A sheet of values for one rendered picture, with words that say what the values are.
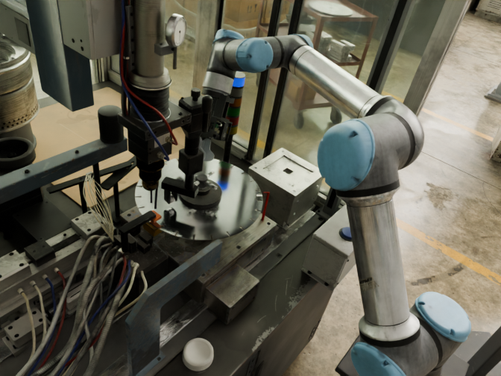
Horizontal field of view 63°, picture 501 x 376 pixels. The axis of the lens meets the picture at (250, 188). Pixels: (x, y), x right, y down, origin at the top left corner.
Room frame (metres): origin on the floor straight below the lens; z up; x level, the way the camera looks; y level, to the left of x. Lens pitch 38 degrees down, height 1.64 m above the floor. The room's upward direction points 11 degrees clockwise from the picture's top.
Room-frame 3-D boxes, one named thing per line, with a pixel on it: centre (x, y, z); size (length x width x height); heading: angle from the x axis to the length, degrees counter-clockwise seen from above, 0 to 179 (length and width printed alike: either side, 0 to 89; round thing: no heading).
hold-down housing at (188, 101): (0.74, 0.14, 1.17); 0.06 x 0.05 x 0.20; 138
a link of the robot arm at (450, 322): (0.56, -0.45, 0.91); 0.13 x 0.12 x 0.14; 131
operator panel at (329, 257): (0.89, -0.31, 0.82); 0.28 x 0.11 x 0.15; 147
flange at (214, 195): (0.82, 0.13, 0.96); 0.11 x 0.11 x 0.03
